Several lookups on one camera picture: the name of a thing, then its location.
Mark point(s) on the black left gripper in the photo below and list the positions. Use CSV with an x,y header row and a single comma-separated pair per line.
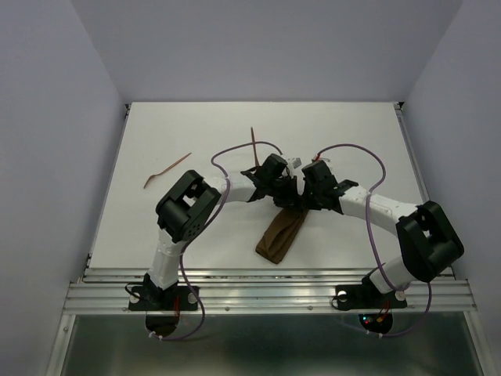
x,y
290,199

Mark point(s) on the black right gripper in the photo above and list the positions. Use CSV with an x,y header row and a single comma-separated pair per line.
x,y
307,203

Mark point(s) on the brown cloth napkin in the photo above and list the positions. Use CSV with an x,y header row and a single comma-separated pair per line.
x,y
280,235

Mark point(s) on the brown wooden knife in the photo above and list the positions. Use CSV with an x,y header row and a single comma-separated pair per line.
x,y
254,147

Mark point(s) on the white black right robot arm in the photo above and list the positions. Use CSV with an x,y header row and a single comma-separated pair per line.
x,y
427,240

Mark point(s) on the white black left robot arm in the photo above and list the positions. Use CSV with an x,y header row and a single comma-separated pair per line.
x,y
184,212

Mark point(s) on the brown wooden fork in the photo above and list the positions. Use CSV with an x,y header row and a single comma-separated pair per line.
x,y
167,169

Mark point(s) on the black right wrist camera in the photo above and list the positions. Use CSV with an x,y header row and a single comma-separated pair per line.
x,y
318,176

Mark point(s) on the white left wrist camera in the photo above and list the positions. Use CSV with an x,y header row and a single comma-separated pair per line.
x,y
294,163

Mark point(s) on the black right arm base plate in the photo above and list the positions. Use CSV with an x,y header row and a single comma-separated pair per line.
x,y
359,296

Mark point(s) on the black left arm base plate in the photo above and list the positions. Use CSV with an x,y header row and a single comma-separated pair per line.
x,y
177,298

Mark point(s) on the aluminium rail frame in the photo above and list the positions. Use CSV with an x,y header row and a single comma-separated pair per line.
x,y
256,318

